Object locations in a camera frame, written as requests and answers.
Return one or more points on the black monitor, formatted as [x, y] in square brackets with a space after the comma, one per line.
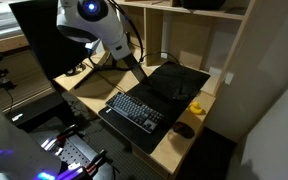
[40, 43]

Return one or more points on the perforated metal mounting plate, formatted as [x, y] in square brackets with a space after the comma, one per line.
[70, 153]

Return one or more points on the wooden bed rail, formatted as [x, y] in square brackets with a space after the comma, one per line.
[0, 45]

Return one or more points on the grey and black keyboard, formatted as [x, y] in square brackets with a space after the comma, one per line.
[134, 111]

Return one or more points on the black bag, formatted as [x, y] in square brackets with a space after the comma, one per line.
[202, 3]

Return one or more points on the black desk mat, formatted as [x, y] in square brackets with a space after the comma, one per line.
[170, 83]

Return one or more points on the black and red mouse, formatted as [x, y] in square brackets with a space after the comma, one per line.
[184, 130]

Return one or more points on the small black round object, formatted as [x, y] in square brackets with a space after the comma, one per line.
[74, 70]

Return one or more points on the white wall sticker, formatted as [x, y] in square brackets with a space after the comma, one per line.
[229, 78]

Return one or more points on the white wall outlet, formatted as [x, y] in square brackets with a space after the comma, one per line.
[164, 55]

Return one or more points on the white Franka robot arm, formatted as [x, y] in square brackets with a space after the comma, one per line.
[94, 26]

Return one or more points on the wooden shelf unit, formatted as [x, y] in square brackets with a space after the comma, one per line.
[190, 40]

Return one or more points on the black monitor stand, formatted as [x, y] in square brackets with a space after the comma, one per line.
[87, 76]

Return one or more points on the black computer case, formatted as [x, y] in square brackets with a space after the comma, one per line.
[37, 110]

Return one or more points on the yellow rubber duck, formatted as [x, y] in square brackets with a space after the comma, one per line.
[195, 108]

